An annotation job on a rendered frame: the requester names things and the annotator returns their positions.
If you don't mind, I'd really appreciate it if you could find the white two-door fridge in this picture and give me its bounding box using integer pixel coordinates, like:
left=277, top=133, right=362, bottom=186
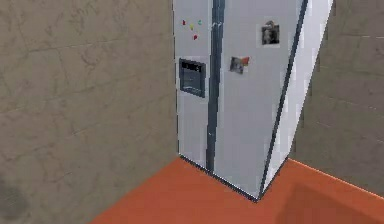
left=172, top=0, right=335, bottom=203

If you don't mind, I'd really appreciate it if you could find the photo magnet with red corner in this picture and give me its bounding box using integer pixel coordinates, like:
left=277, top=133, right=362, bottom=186
left=228, top=55, right=251, bottom=75

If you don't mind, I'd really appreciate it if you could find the dark photo fridge magnet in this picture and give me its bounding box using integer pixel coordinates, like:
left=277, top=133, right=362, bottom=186
left=260, top=20, right=281, bottom=47

